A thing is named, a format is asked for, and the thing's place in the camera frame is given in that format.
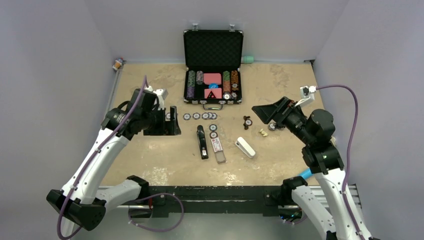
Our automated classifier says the blue cylinder tool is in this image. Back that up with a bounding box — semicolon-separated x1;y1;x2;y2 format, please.
298;168;313;180

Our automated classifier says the red card deck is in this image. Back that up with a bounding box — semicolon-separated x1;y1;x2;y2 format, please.
204;88;223;99

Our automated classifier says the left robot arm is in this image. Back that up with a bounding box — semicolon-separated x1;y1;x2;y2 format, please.
46;86;181;240

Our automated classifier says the poker chip row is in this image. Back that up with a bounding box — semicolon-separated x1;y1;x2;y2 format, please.
208;112;218;120
183;113;191;121
201;112;210;120
192;112;201;120

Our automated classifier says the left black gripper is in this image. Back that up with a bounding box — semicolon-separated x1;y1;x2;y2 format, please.
141;105;181;136

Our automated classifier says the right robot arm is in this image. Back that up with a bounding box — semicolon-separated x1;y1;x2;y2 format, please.
252;96;373;240

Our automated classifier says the pink card deck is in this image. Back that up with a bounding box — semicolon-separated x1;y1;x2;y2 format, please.
203;73;222;85

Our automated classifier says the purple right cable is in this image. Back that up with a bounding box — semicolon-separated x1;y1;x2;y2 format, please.
316;84;369;240

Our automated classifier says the green cylinder object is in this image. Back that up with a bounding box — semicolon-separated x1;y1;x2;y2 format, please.
241;55;254;64

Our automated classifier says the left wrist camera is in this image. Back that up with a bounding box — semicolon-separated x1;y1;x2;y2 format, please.
144;85;168;110

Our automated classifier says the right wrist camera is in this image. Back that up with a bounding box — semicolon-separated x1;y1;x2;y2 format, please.
295;85;317;108

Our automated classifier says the white stapler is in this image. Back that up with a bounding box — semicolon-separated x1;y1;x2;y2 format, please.
235;137;256;159

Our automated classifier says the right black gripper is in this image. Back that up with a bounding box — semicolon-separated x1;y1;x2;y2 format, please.
252;95;314;144

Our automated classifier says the staple box with clear lid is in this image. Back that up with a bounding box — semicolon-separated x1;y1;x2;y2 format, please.
211;137;226;164

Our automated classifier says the black stapler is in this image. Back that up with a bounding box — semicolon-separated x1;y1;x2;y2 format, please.
196;125;209;160

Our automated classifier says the cream small object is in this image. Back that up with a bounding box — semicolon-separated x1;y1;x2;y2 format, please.
259;128;268;137

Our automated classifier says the black poker chip case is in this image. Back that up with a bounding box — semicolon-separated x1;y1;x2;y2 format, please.
183;29;244;106

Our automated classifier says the blue dealer chip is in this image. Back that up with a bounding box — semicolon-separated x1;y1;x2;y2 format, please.
208;83;219;89

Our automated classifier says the small orange bottle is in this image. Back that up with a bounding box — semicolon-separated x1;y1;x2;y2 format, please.
112;57;125;71

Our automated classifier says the poker chip near staple box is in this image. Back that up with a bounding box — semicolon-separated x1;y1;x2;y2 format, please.
209;131;218;139

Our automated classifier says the poker chip above staple box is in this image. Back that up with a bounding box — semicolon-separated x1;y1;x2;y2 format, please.
208;124;218;132

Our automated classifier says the poker chip right side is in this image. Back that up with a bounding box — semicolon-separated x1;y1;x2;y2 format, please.
268;122;277;131

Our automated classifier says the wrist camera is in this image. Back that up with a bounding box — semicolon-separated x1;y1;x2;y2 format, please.
144;85;168;110
295;85;317;108

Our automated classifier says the brown figure toy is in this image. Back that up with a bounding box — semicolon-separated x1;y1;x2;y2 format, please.
243;115;253;130

